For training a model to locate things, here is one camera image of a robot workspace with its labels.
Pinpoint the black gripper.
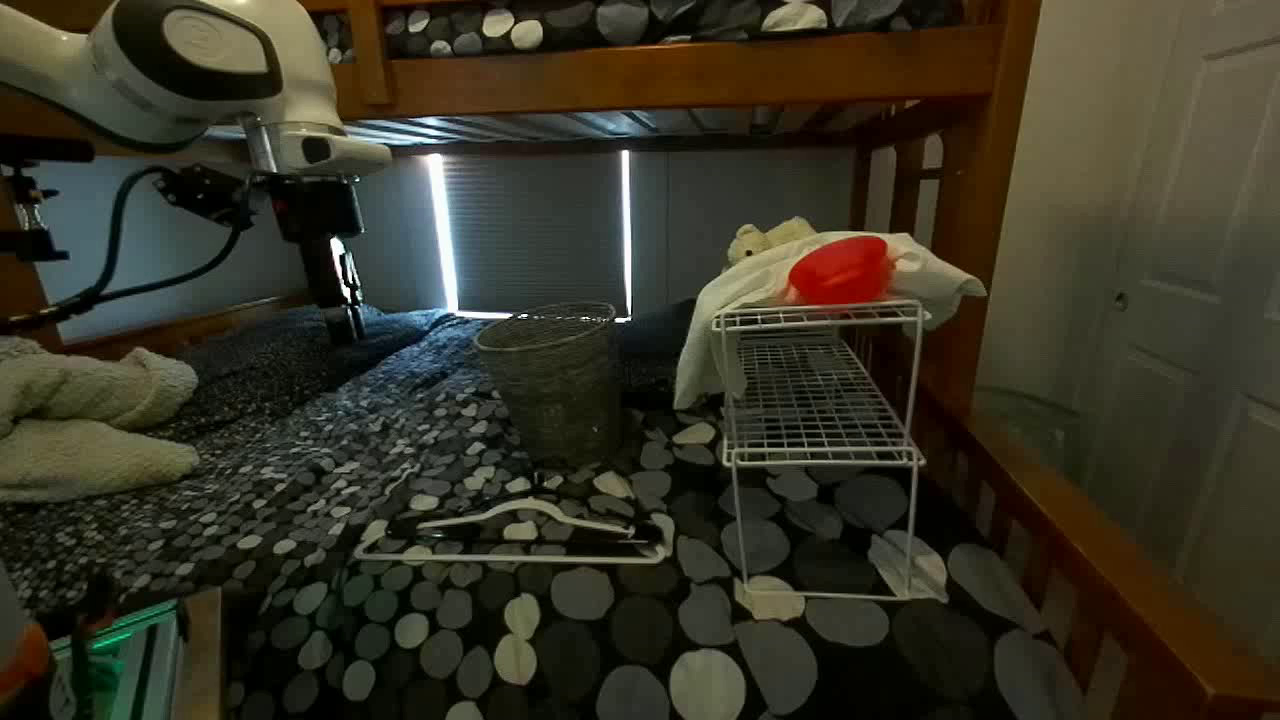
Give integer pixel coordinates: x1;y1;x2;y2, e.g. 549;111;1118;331
266;177;358;339

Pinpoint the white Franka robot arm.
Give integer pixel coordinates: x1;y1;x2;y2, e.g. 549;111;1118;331
0;0;393;334

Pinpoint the grey woven laundry basket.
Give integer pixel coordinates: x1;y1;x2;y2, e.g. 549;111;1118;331
475;300;618;467

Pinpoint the pebble pattern bed cover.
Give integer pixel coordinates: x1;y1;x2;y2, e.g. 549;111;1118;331
0;315;1083;720

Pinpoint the grey window blind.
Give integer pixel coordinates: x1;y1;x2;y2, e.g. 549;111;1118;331
353;146;853;315

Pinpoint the cream folded towel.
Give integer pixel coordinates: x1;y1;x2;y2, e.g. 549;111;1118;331
0;334;198;503

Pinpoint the white cloth on rack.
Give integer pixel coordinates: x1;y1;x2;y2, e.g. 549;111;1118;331
671;214;983;407

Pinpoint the white plastic clothes hanger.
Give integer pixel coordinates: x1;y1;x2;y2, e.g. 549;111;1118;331
353;496;677;566

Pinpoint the red plastic bowl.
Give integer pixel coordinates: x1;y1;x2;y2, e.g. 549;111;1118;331
789;234;893;305

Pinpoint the white closet door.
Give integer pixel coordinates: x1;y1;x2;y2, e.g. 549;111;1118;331
978;0;1280;656

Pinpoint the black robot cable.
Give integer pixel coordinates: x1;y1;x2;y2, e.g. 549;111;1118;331
0;165;255;334

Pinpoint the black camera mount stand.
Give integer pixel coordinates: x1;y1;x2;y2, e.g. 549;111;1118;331
0;137;97;264

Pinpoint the white wire shelf rack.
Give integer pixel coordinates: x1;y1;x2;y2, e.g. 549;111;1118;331
711;300;949;605

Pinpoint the wooden bunk bed frame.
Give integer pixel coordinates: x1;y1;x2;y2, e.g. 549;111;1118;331
0;0;1280;720

